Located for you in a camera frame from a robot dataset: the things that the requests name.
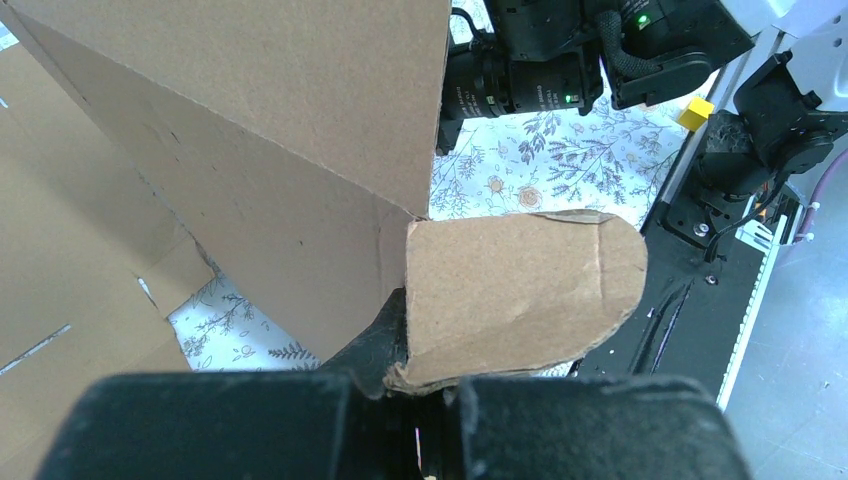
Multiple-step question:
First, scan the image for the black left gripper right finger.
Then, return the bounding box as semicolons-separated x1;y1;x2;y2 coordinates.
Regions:
441;377;751;479

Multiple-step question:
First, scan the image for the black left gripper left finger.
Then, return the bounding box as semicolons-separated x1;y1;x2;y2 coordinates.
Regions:
36;289;408;479

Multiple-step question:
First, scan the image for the cardboard box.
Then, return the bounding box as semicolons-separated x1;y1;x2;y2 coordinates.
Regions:
0;0;649;397

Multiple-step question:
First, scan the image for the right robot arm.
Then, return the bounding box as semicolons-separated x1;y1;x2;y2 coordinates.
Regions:
435;1;792;155

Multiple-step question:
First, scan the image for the floral patterned table mat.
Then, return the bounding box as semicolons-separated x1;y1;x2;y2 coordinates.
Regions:
165;0;720;376

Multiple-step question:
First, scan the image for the flat cardboard sheet stack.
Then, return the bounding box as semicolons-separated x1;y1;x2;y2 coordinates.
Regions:
1;45;212;479

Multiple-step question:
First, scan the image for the small yellow block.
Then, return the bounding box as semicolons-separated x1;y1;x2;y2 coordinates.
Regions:
676;97;715;132

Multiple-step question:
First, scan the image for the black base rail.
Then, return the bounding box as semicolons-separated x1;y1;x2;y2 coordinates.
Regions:
569;178;806;412

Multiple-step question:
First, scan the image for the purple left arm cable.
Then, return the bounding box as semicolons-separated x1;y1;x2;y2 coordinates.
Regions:
794;148;848;243

